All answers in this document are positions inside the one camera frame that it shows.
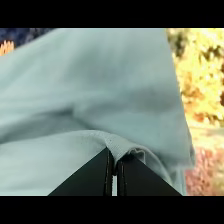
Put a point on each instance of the grey-green shirt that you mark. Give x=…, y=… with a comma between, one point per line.
x=83, y=93

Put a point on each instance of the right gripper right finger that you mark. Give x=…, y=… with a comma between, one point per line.
x=143, y=180

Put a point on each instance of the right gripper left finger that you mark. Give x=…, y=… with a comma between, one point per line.
x=90, y=180

